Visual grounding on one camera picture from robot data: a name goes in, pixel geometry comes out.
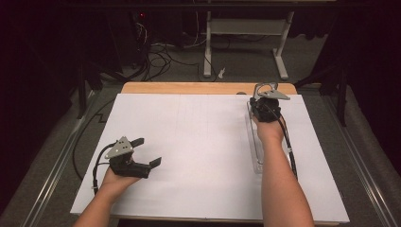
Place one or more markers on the metal floor rail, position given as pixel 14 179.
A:
pixel 56 167
pixel 359 164

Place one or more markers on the clear plastic tray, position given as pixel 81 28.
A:
pixel 257 154

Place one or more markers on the black stand leg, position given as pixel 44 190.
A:
pixel 340 94
pixel 82 91

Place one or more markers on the white metal stand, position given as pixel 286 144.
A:
pixel 249 26

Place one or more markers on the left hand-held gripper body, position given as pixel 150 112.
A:
pixel 126 164

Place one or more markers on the small white plastic piece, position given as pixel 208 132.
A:
pixel 222 72

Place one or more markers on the white table sheet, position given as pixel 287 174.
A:
pixel 195 142

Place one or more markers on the person's left hand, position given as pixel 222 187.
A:
pixel 115 183

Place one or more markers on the person's right hand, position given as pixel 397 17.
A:
pixel 269 130

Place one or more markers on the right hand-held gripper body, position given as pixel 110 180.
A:
pixel 266 108

